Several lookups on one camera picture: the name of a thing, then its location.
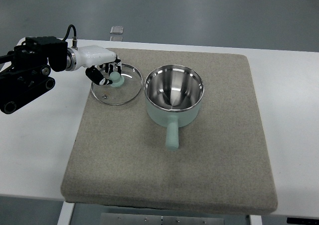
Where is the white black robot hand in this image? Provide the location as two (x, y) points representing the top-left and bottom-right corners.
(65, 45), (124, 87)

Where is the glass lid with green knob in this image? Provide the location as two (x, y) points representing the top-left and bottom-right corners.
(91, 63), (143, 105)

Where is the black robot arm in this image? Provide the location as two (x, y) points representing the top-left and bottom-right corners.
(0, 24), (77, 114)

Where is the small grey floor plate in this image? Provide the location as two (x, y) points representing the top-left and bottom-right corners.
(110, 26), (124, 41)

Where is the mint green saucepan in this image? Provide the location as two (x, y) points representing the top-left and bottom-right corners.
(144, 64), (204, 151)

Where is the beige felt mat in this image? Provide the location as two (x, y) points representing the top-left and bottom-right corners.
(61, 48), (278, 215)

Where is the black label strip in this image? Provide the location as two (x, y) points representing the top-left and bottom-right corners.
(287, 218), (319, 225)

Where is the grey metal base plate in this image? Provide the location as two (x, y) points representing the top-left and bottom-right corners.
(100, 213), (225, 225)

